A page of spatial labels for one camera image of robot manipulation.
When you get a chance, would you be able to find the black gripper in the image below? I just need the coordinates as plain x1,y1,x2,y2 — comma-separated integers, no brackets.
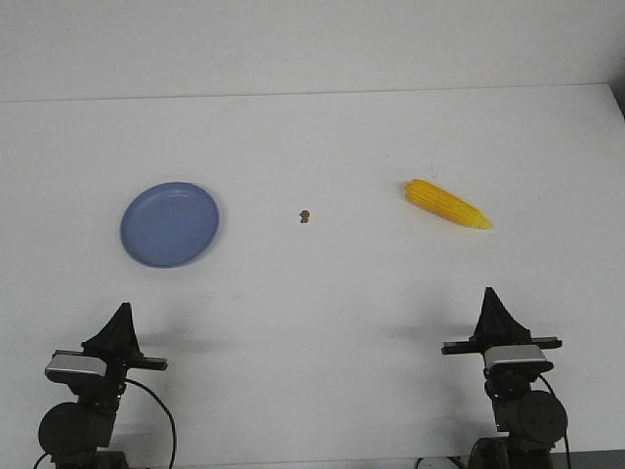
53,302,168,386
441,286,562,356

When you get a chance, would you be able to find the blue round plate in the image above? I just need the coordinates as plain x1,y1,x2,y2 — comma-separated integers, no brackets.
119,182,221,269

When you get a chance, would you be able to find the yellow corn cob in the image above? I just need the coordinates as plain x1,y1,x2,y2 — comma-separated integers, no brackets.
404,179,492,230

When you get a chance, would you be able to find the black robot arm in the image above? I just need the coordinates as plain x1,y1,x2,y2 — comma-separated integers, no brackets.
441,286,568,468
38,302,178,468

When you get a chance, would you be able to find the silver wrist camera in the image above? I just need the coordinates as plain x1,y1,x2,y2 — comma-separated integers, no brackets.
483,344,549,369
44,353,107,384

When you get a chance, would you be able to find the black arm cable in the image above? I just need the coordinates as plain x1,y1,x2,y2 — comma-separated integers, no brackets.
124,378,178,468
536,373,572,469

